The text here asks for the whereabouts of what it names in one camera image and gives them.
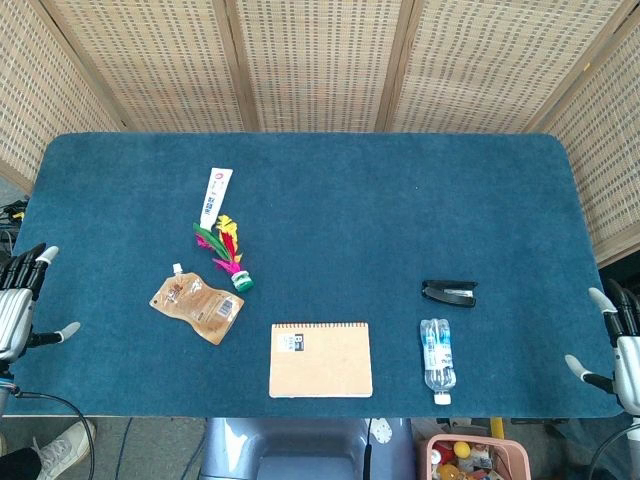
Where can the black stapler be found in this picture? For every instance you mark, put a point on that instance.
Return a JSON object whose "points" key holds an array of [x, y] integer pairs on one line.
{"points": [[450, 293]]}

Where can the kraft spiral notebook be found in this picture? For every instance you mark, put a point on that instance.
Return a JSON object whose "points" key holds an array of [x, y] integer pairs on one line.
{"points": [[320, 360]]}

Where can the blue table mat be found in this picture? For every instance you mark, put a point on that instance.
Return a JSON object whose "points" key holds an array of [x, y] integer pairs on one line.
{"points": [[320, 240]]}

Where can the white sneaker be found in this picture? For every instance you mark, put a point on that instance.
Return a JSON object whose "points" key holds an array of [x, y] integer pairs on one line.
{"points": [[62, 450]]}

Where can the yellow post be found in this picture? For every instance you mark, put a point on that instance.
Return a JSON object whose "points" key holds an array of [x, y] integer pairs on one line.
{"points": [[496, 427]]}

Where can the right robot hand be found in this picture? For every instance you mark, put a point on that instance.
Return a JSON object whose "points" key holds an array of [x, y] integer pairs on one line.
{"points": [[627, 345]]}

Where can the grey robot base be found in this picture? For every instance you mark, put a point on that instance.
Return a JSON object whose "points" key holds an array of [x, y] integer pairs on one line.
{"points": [[300, 450]]}

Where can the white toothpaste tube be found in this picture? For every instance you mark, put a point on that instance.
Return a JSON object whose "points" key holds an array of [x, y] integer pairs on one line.
{"points": [[215, 198]]}

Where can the clear plastic water bottle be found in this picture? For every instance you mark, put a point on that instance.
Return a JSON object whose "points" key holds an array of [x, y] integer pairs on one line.
{"points": [[438, 356]]}

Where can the colourful feather shuttlecock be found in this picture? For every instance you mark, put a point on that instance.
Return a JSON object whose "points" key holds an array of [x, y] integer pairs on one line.
{"points": [[229, 250]]}

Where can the pink plastic basket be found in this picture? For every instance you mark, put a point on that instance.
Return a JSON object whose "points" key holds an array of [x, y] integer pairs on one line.
{"points": [[475, 457]]}

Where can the woven bamboo folding screen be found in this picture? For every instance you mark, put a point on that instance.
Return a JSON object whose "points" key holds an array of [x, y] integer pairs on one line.
{"points": [[320, 65]]}

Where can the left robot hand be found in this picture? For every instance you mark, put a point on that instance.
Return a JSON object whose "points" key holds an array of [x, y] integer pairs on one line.
{"points": [[12, 305]]}

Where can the brown spouted drink pouch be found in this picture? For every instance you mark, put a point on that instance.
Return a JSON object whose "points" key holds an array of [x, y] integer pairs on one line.
{"points": [[197, 308]]}

